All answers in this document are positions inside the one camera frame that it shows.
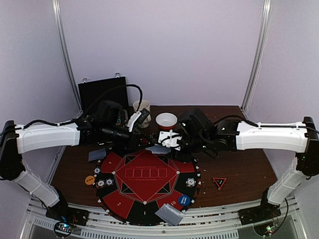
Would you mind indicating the black poker chip case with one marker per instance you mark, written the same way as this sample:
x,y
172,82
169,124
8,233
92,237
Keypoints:
x,y
90,91

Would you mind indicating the stack of poker chips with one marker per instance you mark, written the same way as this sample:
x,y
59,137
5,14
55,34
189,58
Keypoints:
x,y
190,182

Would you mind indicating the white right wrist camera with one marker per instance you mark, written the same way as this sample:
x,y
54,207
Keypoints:
x,y
169,139

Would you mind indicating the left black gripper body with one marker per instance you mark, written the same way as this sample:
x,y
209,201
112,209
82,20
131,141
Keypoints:
x,y
128,143

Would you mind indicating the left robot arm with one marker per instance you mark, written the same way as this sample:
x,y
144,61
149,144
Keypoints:
x,y
98,127

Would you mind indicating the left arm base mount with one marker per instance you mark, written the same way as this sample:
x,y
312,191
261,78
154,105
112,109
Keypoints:
x,y
70,215

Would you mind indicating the white floral ceramic mug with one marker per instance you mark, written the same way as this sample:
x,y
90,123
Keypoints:
x,y
144,105

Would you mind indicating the face-down cards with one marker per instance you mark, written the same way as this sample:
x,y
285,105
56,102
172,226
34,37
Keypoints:
x,y
96,155

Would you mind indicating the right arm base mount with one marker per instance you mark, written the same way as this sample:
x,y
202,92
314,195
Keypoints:
x,y
259,213

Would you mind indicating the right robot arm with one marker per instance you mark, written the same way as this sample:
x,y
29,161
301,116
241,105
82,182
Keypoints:
x,y
233,133

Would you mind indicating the blue small blind button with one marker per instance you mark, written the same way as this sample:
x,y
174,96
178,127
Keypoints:
x,y
184,200

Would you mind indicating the round red black poker mat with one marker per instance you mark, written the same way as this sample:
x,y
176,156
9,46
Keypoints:
x,y
143,182

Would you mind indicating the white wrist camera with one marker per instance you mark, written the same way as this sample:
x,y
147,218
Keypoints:
x,y
169,139
139,118

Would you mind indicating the right aluminium frame post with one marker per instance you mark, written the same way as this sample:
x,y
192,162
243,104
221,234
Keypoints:
x,y
256,66

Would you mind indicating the orange big blind button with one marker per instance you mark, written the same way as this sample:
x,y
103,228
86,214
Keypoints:
x,y
90,180

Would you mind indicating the grey card deck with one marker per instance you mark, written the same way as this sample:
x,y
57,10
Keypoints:
x,y
158,150

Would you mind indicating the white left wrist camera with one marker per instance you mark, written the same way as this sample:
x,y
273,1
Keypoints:
x,y
139,118

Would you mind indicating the black red triangular marker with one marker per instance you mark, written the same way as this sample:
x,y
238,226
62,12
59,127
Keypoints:
x,y
219,182

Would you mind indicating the white orange bowl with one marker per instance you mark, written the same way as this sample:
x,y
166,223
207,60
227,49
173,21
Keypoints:
x,y
166,121

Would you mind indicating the aluminium front rail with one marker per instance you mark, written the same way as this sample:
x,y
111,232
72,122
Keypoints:
x,y
219,222

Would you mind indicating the aluminium frame post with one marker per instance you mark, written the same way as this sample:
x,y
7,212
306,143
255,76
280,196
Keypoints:
x,y
65,53
256,66

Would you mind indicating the face-down cards front edge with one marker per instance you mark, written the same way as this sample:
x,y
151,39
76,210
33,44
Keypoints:
x,y
170,215

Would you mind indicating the left aluminium frame post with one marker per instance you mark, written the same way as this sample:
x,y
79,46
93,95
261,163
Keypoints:
x,y
65,53

